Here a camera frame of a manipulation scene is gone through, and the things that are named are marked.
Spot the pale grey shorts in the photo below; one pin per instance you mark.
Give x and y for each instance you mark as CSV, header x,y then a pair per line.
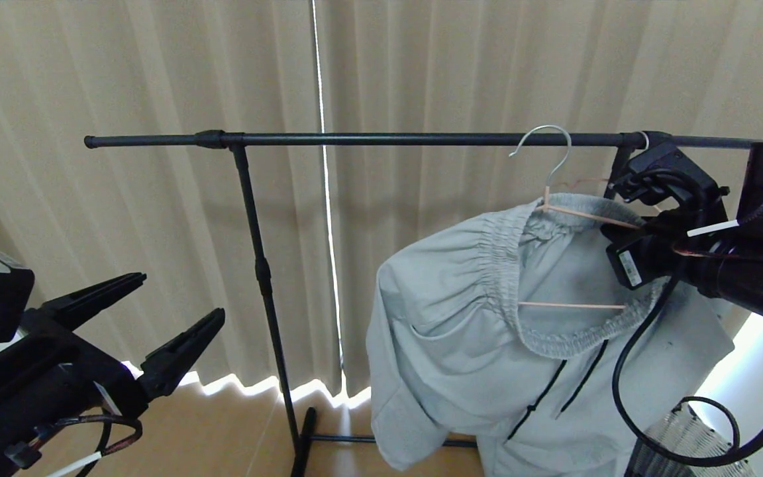
x,y
454,331

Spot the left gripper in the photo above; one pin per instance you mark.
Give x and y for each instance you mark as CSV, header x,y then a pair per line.
x,y
24,391

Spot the white laundry basket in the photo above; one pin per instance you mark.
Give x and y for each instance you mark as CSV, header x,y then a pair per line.
x,y
673,450

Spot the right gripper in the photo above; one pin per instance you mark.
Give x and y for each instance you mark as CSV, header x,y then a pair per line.
x,y
752,285

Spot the black clothes rack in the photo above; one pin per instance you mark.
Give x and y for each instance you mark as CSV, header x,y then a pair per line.
x,y
355,139

